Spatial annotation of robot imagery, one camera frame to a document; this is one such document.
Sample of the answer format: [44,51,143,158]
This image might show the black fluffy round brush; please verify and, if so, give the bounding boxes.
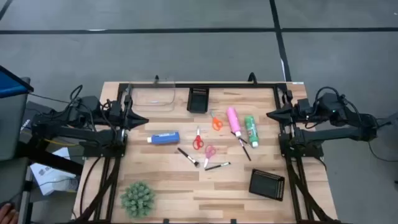
[177,147,200,168]

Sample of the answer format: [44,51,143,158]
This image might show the green paint bottle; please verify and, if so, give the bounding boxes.
[244,115,260,148]

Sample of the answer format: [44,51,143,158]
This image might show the black case white lettering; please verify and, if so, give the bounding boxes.
[19,101,55,131]

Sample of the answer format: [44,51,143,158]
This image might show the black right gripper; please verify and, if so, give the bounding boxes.
[266,98,312,125]

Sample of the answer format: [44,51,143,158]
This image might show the yellow cable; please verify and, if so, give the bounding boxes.
[42,136,80,147]

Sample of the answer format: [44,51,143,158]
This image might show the thin black floor cable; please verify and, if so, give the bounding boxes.
[368,141,398,163]

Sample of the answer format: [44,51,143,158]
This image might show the blue paint bottle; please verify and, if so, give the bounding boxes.
[146,131,180,145]

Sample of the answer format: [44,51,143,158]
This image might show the orange handled scissors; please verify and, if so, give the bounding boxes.
[210,111,224,131]

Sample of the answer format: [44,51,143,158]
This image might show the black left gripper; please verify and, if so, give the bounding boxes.
[108,99,149,131]

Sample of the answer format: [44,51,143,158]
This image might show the small black mesh tray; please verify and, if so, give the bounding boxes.
[186,86,210,114]

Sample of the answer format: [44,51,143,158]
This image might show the black support beam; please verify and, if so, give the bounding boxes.
[17,146,84,175]

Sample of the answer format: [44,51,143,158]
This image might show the green artificial potted plant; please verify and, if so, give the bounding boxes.
[119,181,156,218]

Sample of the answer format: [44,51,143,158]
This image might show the person's hand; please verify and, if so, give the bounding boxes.
[0,202,19,224]

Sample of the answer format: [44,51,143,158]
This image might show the grey stand foot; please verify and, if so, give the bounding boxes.
[377,111,398,128]

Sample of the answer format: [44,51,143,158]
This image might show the black paintbrush silver ferrule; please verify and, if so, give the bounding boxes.
[204,161,232,172]

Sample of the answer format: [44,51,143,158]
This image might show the thick black cable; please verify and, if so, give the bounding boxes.
[79,157,103,217]

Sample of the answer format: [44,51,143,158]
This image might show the flat screen monitor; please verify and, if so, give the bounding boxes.
[0,64,35,99]

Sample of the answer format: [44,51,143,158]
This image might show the pink paint bottle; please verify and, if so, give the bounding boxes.
[226,106,243,138]

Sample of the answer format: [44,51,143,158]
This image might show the clear plastic bin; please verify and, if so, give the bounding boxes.
[129,81,177,113]

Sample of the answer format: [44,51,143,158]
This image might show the red handled scissors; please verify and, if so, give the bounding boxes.
[192,126,205,151]

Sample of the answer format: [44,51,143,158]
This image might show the thin black paintbrush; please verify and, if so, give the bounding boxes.
[230,131,249,145]
[238,139,252,162]

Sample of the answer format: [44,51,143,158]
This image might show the large black mesh tray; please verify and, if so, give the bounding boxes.
[248,168,286,202]

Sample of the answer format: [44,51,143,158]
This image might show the pink handled scissors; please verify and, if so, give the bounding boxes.
[203,144,217,169]

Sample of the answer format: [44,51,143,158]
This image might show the black metal table frame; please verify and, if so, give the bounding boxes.
[73,81,343,224]

